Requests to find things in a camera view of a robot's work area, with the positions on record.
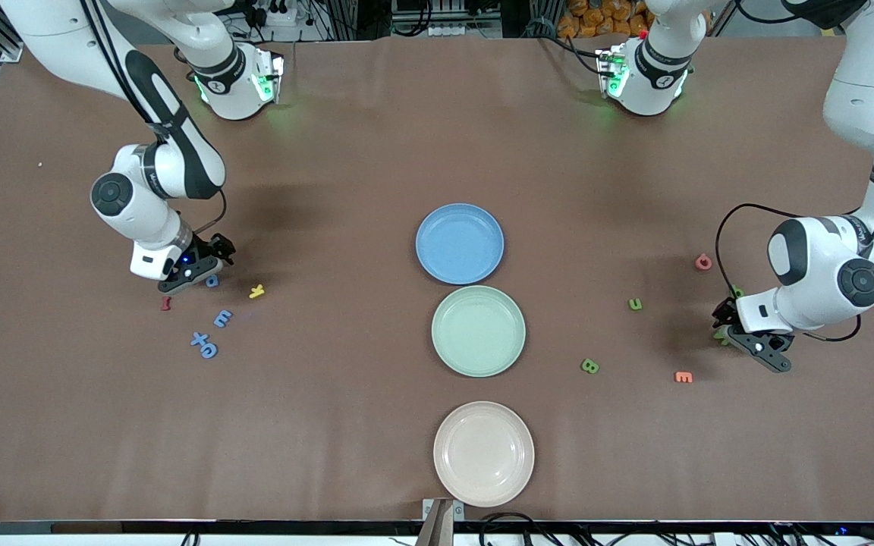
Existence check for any orange bag pile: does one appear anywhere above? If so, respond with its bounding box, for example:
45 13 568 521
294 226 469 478
557 0 654 40

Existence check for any black floor cable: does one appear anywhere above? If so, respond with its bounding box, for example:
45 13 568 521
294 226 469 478
479 513 559 546

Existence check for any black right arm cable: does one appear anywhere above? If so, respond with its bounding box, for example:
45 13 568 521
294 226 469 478
80 0 227 236

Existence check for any beige plate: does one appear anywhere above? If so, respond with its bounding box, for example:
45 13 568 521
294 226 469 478
433 401 536 508

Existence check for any black table edge rail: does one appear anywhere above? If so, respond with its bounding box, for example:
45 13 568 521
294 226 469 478
0 520 874 536

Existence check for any blue plate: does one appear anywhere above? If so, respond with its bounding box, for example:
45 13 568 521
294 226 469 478
415 202 505 286

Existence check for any black arm base cable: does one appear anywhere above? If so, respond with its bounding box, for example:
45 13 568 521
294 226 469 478
536 21 606 77

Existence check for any metal table edge bracket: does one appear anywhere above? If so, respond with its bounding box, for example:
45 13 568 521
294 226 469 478
422 498 465 546

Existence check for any brown table cover mat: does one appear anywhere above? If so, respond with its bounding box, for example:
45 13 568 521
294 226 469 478
0 36 874 524

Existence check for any grey power strip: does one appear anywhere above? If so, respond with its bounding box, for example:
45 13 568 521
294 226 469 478
428 21 500 39

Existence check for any white power strip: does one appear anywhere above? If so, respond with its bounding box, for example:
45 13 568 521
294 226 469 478
255 0 303 27

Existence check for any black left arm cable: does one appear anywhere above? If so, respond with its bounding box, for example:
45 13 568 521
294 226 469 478
715 144 874 344

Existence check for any green plate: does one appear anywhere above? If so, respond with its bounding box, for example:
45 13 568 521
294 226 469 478
431 285 527 378

